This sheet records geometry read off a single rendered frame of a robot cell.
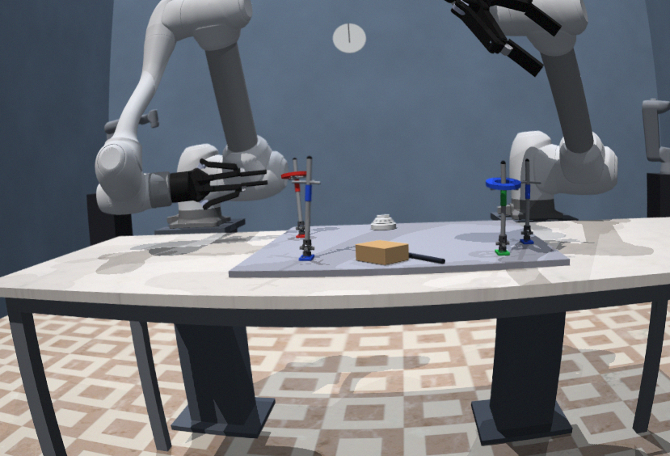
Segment tan box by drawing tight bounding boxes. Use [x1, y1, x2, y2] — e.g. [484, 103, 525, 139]
[356, 240, 409, 265]

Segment blue ring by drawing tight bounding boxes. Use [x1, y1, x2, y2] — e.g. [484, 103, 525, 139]
[486, 178, 521, 190]

